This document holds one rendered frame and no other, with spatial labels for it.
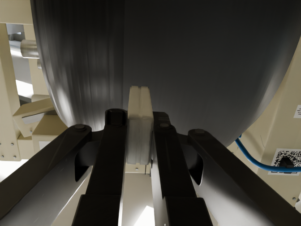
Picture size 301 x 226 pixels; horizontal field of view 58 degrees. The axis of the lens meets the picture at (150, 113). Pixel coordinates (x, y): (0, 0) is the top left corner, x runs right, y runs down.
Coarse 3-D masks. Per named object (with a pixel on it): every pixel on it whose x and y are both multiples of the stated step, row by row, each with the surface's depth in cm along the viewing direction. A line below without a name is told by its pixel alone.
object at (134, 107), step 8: (136, 88) 21; (136, 96) 19; (136, 104) 17; (128, 112) 16; (136, 112) 16; (128, 120) 15; (136, 120) 15; (128, 128) 15; (136, 128) 15; (128, 136) 15; (136, 136) 15; (128, 144) 16; (136, 144) 16; (128, 152) 16; (136, 152) 16; (128, 160) 16; (136, 160) 16
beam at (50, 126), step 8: (48, 120) 95; (56, 120) 95; (40, 128) 90; (48, 128) 90; (56, 128) 91; (64, 128) 91; (32, 136) 87; (40, 136) 87; (48, 136) 88; (56, 136) 88; (128, 168) 94; (136, 168) 94; (144, 168) 95
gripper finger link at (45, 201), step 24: (48, 144) 12; (72, 144) 12; (24, 168) 10; (48, 168) 10; (72, 168) 12; (0, 192) 9; (24, 192) 9; (48, 192) 10; (72, 192) 12; (0, 216) 8; (24, 216) 9; (48, 216) 11
